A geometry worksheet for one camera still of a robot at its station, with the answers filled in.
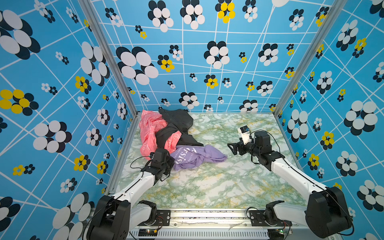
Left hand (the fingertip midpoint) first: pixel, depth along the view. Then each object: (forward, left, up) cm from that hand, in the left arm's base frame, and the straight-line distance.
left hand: (176, 158), depth 88 cm
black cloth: (+31, +2, 0) cm, 31 cm away
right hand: (+6, -35, +9) cm, 37 cm away
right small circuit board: (-36, -51, -8) cm, 63 cm away
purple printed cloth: (+1, -9, 0) cm, 9 cm away
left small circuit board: (-36, +12, -9) cm, 39 cm away
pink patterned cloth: (+21, +18, +8) cm, 29 cm away
